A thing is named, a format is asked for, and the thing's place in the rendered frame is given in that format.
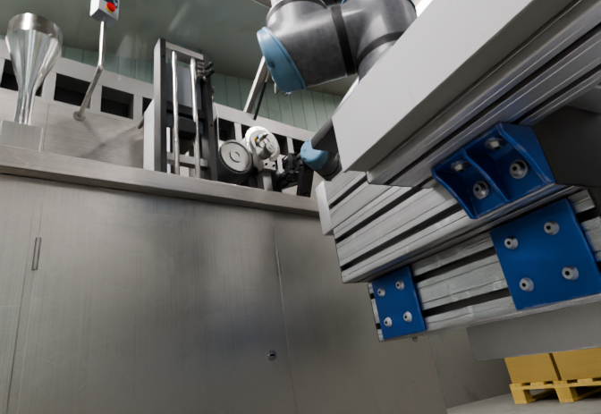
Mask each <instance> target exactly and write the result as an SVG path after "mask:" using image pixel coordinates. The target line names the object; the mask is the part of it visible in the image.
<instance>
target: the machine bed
mask: <svg viewBox="0 0 601 414"><path fill-rule="evenodd" d="M0 173H1V174H8V175H15V176H21V177H28V178H35V179H41V180H48V181H55V182H67V183H74V184H80V185H87V186H94V187H100V188H107V189H114V190H126V191H133V192H139V193H146V194H153V195H159V196H166V197H173V198H179V199H192V200H198V201H205V202H212V203H218V204H225V205H232V206H238V207H251V208H257V209H264V210H271V211H277V212H284V213H291V214H297V215H310V216H316V217H320V215H319V210H318V204H317V199H314V198H308V197H302V196H298V195H292V194H287V193H282V192H276V191H271V190H262V189H256V188H251V187H245V186H241V185H235V184H230V183H224V182H215V181H210V180H204V179H199V178H193V177H188V176H183V175H178V174H172V173H162V172H157V171H152V170H147V169H141V168H136V167H130V166H126V165H116V164H110V163H105V162H99V161H95V160H89V159H84V158H78V157H73V156H64V155H58V154H53V153H47V152H42V151H37V150H32V149H26V148H17V147H12V146H6V145H1V144H0Z"/></svg>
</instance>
